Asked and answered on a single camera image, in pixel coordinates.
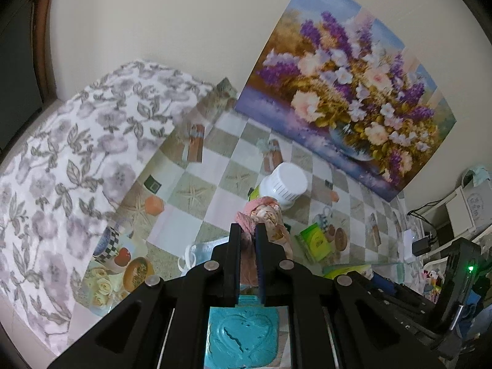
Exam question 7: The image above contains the brown wooden door frame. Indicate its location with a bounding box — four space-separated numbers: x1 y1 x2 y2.
31 0 58 101

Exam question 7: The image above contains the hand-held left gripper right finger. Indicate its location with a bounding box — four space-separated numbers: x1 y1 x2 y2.
255 223 447 369

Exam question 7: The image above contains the pink floral scrunchie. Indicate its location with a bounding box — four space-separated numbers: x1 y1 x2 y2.
236 196 293 289

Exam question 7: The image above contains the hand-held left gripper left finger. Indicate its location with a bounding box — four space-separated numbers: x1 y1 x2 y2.
48 223 241 369

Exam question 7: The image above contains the black charger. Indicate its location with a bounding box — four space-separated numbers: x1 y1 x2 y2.
412 237 437 257

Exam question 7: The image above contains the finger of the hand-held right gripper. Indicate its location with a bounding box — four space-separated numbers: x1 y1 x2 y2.
369 272 439 316

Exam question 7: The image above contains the white chair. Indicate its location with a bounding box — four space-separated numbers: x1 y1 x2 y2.
444 169 492 247

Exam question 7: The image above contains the grey floral tablecloth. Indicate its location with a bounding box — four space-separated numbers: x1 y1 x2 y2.
0 59 216 356

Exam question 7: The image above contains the floral painting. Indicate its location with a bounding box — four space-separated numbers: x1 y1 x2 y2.
234 0 458 202

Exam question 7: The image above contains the white power strip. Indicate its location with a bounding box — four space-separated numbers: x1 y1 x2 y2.
402 228 418 260

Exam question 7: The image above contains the black cable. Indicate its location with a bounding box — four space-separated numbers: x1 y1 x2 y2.
407 200 448 239

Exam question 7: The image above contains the teal plastic toy box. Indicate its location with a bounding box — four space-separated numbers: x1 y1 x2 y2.
208 296 283 369

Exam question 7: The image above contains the white bottle with green label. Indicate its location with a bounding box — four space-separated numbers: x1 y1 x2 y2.
250 162 308 212

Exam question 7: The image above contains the white face mask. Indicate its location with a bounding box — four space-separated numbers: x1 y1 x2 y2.
179 236 231 270

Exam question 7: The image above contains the checkered printed tablecloth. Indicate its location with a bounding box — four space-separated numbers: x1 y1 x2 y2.
67 77 423 354

